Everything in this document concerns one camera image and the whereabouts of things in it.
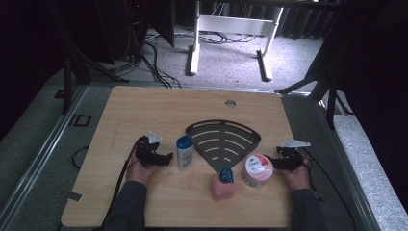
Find metal rail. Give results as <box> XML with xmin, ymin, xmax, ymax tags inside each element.
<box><xmin>316</xmin><ymin>98</ymin><xmax>383</xmax><ymax>231</ymax></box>
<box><xmin>0</xmin><ymin>84</ymin><xmax>89</xmax><ymax>227</ymax></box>

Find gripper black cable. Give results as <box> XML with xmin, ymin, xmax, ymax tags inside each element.
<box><xmin>101</xmin><ymin>142</ymin><xmax>143</xmax><ymax>231</ymax></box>
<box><xmin>299</xmin><ymin>147</ymin><xmax>358</xmax><ymax>231</ymax></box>

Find person's left hand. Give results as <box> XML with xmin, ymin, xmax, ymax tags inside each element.
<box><xmin>125</xmin><ymin>158</ymin><xmax>162</xmax><ymax>188</ymax></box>

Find cables under white desk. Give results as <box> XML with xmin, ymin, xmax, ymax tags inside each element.
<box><xmin>174</xmin><ymin>29</ymin><xmax>260</xmax><ymax>46</ymax></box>

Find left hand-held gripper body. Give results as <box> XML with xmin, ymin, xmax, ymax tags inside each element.
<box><xmin>134</xmin><ymin>130</ymin><xmax>164</xmax><ymax>168</ymax></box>

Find black cable loop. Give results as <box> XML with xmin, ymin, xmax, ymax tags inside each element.
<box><xmin>71</xmin><ymin>145</ymin><xmax>90</xmax><ymax>170</ymax></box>

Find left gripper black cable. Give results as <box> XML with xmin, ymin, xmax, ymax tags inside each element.
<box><xmin>101</xmin><ymin>142</ymin><xmax>143</xmax><ymax>231</ymax></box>

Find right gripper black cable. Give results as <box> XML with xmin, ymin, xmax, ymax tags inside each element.
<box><xmin>299</xmin><ymin>147</ymin><xmax>358</xmax><ymax>231</ymax></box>

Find round jar with pink-white lid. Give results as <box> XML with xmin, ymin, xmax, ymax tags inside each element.
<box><xmin>241</xmin><ymin>153</ymin><xmax>274</xmax><ymax>190</ymax></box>

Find white bottle with blue cap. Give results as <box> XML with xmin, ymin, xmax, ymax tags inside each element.
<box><xmin>175</xmin><ymin>135</ymin><xmax>195</xmax><ymax>171</ymax></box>

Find white desk frame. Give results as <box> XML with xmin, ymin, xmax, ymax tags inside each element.
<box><xmin>185</xmin><ymin>0</ymin><xmax>285</xmax><ymax>83</ymax></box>

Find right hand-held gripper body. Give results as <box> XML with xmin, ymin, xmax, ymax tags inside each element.
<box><xmin>275</xmin><ymin>138</ymin><xmax>312</xmax><ymax>171</ymax></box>

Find pink bottle with blue cap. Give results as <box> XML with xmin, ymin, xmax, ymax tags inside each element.
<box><xmin>210</xmin><ymin>167</ymin><xmax>236</xmax><ymax>202</ymax></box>

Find dark equipment cabinet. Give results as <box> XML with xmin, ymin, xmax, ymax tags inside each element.
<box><xmin>94</xmin><ymin>0</ymin><xmax>176</xmax><ymax>64</ymax></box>

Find dark curtain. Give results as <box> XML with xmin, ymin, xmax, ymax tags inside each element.
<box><xmin>0</xmin><ymin>0</ymin><xmax>66</xmax><ymax>142</ymax></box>
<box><xmin>320</xmin><ymin>0</ymin><xmax>408</xmax><ymax>210</ymax></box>

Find person's right hand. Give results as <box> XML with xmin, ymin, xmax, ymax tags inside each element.
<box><xmin>278</xmin><ymin>161</ymin><xmax>312</xmax><ymax>193</ymax></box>

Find grey tape piece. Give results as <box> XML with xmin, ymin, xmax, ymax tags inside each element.
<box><xmin>59</xmin><ymin>190</ymin><xmax>83</xmax><ymax>203</ymax></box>

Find black metal stand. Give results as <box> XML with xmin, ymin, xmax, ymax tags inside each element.
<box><xmin>44</xmin><ymin>0</ymin><xmax>130</xmax><ymax>116</ymax></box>
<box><xmin>274</xmin><ymin>47</ymin><xmax>354</xmax><ymax>130</ymax></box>

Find bundle of black floor cables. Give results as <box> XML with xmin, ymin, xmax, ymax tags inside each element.
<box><xmin>105</xmin><ymin>28</ymin><xmax>183</xmax><ymax>90</ymax></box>

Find dark metal corner shelf rack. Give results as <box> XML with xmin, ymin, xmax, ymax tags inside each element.
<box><xmin>185</xmin><ymin>118</ymin><xmax>262</xmax><ymax>173</ymax></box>

